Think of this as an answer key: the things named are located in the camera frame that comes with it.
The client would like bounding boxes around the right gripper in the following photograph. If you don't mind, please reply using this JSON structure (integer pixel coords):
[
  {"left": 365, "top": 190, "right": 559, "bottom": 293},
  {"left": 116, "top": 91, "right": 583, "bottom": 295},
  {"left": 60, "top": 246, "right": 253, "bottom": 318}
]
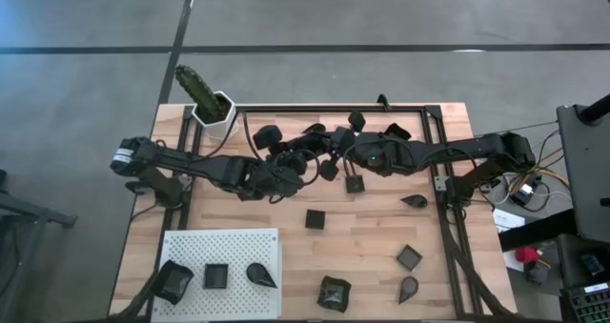
[{"left": 312, "top": 111, "right": 367, "bottom": 182}]

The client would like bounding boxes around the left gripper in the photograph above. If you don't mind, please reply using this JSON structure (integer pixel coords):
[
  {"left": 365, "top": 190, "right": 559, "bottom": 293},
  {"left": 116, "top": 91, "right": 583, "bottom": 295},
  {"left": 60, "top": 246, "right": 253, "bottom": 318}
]
[{"left": 251, "top": 124, "right": 319, "bottom": 201}]

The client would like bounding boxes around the black hexagonal cup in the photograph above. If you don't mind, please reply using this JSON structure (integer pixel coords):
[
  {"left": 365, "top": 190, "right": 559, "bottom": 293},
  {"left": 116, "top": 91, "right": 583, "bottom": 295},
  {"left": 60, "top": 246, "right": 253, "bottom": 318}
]
[{"left": 151, "top": 259, "right": 195, "bottom": 307}]

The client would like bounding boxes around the white hexagonal pot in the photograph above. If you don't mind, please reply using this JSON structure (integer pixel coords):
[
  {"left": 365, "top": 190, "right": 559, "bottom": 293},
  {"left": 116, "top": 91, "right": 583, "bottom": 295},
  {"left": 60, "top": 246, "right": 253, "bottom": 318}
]
[{"left": 190, "top": 90, "right": 240, "bottom": 141}]

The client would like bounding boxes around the white perforated riser shelf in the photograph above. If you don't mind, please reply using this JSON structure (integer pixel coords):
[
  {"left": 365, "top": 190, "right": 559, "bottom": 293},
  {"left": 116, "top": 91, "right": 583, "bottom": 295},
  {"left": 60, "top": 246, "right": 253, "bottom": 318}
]
[{"left": 150, "top": 227, "right": 283, "bottom": 323}]

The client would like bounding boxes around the green cactus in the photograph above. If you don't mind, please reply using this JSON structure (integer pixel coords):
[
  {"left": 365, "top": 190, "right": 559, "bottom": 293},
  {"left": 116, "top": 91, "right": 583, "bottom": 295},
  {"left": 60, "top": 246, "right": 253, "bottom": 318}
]
[{"left": 173, "top": 64, "right": 230, "bottom": 124}]

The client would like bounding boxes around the white paper sheet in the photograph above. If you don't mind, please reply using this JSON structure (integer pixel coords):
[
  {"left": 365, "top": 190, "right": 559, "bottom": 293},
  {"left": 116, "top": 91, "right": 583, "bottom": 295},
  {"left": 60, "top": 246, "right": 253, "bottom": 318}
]
[{"left": 493, "top": 207, "right": 527, "bottom": 233}]

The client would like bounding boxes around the small power adapter box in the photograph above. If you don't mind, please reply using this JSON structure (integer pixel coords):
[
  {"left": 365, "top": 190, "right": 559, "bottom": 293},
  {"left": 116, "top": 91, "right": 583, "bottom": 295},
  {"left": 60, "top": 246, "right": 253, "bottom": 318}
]
[{"left": 507, "top": 182, "right": 538, "bottom": 208}]

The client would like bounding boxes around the red object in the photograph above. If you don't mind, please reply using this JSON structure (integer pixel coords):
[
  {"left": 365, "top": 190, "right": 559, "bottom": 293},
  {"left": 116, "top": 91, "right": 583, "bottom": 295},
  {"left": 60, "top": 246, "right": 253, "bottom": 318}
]
[{"left": 514, "top": 246, "right": 542, "bottom": 266}]

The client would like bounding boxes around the black stool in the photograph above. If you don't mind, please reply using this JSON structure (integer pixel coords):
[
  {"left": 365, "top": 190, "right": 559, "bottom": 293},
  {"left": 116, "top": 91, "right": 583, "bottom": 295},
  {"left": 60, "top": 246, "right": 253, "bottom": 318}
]
[{"left": 555, "top": 232, "right": 610, "bottom": 289}]

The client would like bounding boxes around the black tripod stand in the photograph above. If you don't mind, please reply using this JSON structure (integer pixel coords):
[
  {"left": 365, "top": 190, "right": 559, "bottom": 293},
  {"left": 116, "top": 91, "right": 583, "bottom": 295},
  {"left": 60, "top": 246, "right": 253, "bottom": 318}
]
[{"left": 576, "top": 92, "right": 610, "bottom": 125}]

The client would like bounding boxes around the black floor stand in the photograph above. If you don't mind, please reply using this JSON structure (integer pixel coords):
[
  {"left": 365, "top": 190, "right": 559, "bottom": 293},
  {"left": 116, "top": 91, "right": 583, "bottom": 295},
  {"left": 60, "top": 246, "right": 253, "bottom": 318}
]
[{"left": 0, "top": 169, "right": 79, "bottom": 323}]

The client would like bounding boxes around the small black device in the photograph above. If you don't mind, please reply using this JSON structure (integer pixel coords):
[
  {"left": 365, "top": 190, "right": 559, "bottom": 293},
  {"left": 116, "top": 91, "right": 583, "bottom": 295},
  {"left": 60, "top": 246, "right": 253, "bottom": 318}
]
[{"left": 579, "top": 251, "right": 607, "bottom": 277}]

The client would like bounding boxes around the parts organizer box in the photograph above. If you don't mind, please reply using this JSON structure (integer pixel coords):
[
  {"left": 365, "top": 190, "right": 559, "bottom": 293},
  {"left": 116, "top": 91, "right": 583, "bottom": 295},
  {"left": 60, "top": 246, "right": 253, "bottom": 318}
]
[{"left": 559, "top": 282, "right": 610, "bottom": 323}]

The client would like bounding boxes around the black aluminium table frame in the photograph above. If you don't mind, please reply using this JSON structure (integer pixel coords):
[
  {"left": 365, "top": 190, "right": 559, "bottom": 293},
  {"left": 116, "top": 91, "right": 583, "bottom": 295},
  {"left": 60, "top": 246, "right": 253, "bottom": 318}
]
[{"left": 107, "top": 104, "right": 516, "bottom": 323}]

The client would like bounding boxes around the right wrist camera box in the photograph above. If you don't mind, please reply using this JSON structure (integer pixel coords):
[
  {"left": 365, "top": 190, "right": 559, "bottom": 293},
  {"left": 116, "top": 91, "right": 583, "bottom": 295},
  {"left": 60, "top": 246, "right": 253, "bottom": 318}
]
[{"left": 361, "top": 146, "right": 390, "bottom": 174}]

